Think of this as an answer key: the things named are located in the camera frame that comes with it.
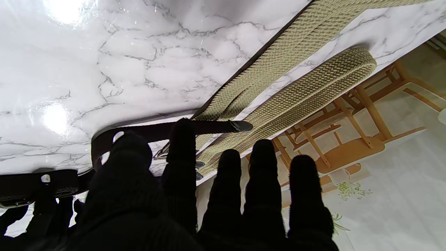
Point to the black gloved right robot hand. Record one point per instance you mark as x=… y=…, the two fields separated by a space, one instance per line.
x=41 y=223

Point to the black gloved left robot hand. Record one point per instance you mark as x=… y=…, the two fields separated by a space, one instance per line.
x=139 y=209

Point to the dark brown woven belt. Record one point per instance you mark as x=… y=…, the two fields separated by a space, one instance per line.
x=216 y=127

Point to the beige woven belt folded double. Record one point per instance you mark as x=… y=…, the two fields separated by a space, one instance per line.
x=296 y=45
x=306 y=94

